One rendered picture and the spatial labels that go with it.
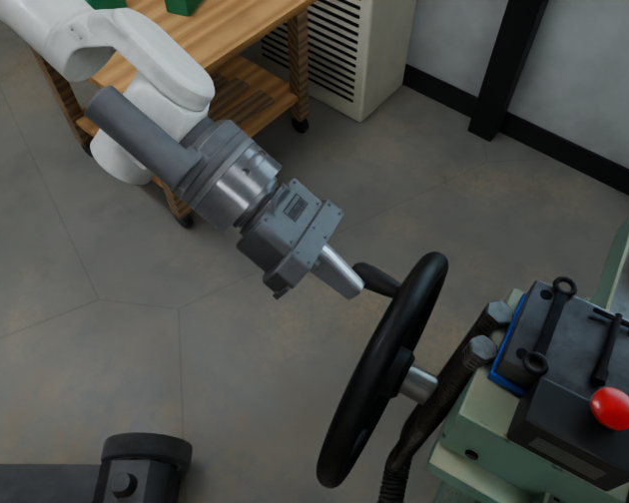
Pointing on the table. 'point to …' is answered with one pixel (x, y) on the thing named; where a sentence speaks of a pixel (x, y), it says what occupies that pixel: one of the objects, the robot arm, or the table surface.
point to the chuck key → (610, 344)
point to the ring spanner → (549, 326)
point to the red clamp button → (613, 408)
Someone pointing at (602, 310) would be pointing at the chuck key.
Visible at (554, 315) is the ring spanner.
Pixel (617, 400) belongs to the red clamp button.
